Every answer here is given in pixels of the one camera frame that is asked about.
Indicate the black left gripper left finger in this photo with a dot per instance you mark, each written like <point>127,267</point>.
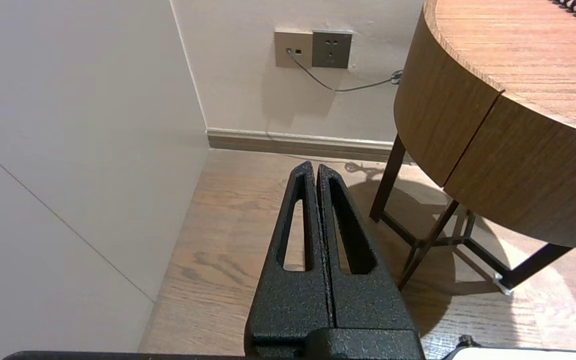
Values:
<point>293,305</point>

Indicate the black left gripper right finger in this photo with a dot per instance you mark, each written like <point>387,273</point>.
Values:
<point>368,310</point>

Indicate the curved wooden nightstand drawer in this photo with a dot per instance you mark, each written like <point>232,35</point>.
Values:
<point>533,180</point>

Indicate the dark metal nightstand legs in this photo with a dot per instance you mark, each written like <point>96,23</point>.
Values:
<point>388,180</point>

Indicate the dark skirting board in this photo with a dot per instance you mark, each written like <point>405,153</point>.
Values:
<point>298,142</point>

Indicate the round wooden nightstand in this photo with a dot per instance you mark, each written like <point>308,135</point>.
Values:
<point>518,45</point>

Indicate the beige wall socket plate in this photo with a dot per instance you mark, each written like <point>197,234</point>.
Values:
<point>293,47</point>

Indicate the black wall socket plate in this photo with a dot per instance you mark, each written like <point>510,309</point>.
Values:
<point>332,48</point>

